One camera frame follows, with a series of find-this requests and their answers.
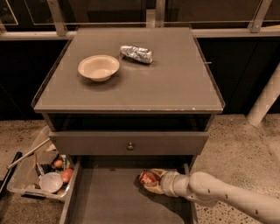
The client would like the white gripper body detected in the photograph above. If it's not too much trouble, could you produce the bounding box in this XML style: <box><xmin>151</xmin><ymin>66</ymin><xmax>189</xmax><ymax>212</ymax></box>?
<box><xmin>160</xmin><ymin>171</ymin><xmax>179</xmax><ymax>197</ymax></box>

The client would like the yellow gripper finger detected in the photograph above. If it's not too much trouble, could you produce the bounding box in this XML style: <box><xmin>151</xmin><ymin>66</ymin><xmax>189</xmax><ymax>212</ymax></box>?
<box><xmin>144</xmin><ymin>183</ymin><xmax>164</xmax><ymax>195</ymax></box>
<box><xmin>150</xmin><ymin>169</ymin><xmax>167</xmax><ymax>177</ymax></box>

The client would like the red coke can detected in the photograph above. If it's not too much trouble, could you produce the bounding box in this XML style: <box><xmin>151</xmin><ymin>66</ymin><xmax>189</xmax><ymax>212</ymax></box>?
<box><xmin>138</xmin><ymin>170</ymin><xmax>160</xmax><ymax>185</ymax></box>

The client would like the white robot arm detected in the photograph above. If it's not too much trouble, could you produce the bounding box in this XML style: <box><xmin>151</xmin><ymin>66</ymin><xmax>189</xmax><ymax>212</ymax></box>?
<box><xmin>139</xmin><ymin>169</ymin><xmax>280</xmax><ymax>224</ymax></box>

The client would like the round metal drawer knob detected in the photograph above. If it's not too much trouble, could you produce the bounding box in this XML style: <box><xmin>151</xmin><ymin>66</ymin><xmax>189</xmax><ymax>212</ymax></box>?
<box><xmin>127</xmin><ymin>142</ymin><xmax>135</xmax><ymax>151</ymax></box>

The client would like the open grey middle drawer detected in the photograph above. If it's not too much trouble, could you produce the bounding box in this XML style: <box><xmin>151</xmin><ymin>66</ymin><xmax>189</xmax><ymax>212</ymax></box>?
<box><xmin>59</xmin><ymin>156</ymin><xmax>198</xmax><ymax>224</ymax></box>

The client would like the grey drawer cabinet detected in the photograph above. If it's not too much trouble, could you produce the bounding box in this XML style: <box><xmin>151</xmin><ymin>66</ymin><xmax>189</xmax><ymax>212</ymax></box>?
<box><xmin>31</xmin><ymin>26</ymin><xmax>226</xmax><ymax>224</ymax></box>

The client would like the grey top drawer front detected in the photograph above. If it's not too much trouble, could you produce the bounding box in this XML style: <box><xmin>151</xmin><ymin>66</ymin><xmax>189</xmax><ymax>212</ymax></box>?
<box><xmin>49</xmin><ymin>131</ymin><xmax>209</xmax><ymax>156</ymax></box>

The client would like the red apple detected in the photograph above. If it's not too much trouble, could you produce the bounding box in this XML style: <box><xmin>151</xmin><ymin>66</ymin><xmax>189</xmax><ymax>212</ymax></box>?
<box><xmin>60</xmin><ymin>168</ymin><xmax>74</xmax><ymax>183</ymax></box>

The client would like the orange fruit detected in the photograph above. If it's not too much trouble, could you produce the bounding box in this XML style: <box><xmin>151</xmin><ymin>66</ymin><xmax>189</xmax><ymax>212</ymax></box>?
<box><xmin>53</xmin><ymin>159</ymin><xmax>63</xmax><ymax>169</ymax></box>

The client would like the small white plastic bowl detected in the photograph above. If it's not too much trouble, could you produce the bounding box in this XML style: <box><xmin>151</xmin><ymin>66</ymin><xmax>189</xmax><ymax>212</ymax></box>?
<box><xmin>39</xmin><ymin>172</ymin><xmax>63</xmax><ymax>193</ymax></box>

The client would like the clear plastic storage bin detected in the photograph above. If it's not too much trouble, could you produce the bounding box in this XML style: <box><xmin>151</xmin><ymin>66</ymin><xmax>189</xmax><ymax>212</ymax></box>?
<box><xmin>7</xmin><ymin>126</ymin><xmax>74</xmax><ymax>202</ymax></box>

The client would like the dark snack packet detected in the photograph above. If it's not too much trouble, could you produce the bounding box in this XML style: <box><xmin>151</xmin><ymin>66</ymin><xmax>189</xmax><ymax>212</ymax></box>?
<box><xmin>35</xmin><ymin>164</ymin><xmax>54</xmax><ymax>179</ymax></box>

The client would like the grey metal rod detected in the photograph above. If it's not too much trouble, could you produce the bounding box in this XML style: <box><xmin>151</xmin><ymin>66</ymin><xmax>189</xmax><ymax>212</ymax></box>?
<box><xmin>6</xmin><ymin>137</ymin><xmax>51</xmax><ymax>170</ymax></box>

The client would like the crumpled silver foil bag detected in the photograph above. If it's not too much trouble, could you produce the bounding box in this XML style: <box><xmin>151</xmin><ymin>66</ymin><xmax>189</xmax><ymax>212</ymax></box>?
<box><xmin>120</xmin><ymin>45</ymin><xmax>153</xmax><ymax>64</ymax></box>

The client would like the white paper bowl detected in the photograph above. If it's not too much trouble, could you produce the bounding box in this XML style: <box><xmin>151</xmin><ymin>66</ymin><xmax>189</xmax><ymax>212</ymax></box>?
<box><xmin>78</xmin><ymin>55</ymin><xmax>120</xmax><ymax>82</ymax></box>

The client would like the black flat bar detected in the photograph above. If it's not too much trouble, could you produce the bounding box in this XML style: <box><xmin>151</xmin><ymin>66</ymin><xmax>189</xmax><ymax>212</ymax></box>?
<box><xmin>0</xmin><ymin>151</ymin><xmax>23</xmax><ymax>198</ymax></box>

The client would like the metal window railing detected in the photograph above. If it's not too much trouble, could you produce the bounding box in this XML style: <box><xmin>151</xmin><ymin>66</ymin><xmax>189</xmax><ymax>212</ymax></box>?
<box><xmin>0</xmin><ymin>0</ymin><xmax>280</xmax><ymax>40</ymax></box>

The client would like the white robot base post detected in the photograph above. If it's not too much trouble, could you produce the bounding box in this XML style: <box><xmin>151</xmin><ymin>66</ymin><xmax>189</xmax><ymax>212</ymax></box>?
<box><xmin>247</xmin><ymin>63</ymin><xmax>280</xmax><ymax>126</ymax></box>

